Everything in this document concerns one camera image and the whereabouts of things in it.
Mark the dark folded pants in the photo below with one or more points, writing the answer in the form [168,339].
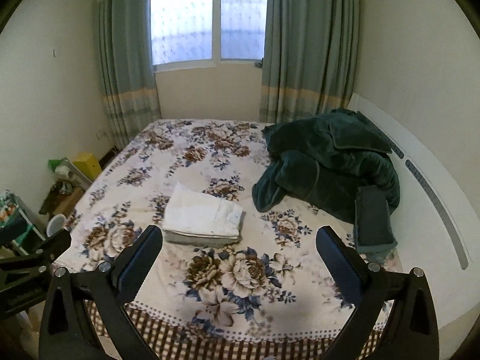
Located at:
[372,228]

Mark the white pants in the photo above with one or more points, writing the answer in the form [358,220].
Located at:
[187,203]

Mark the floral bed sheet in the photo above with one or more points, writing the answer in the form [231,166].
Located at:
[268,295]

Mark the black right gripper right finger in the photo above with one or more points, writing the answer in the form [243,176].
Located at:
[411,330]

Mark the green white shelf rack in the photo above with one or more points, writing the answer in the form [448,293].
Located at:
[18,232]

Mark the white cup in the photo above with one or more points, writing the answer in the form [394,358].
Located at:
[55,224]

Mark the teal curtain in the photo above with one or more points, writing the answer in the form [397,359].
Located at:
[310,54]
[122,37]

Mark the brown cardboard box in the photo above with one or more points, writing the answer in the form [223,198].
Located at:
[61,199]

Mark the yellow box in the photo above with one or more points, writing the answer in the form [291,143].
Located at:
[88,165]

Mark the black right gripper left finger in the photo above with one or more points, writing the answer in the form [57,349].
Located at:
[66,328]

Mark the white bed headboard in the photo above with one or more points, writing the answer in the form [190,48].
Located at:
[435,225]

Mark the left teal curtain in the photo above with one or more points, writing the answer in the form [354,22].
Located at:
[122,37]

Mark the grey folded garment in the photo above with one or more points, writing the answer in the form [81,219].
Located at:
[207,231]

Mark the window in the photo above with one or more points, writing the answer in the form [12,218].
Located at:
[202,33]

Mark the right teal curtain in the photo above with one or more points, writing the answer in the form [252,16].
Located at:
[310,54]

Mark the dark green blanket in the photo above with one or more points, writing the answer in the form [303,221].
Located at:
[325,161]

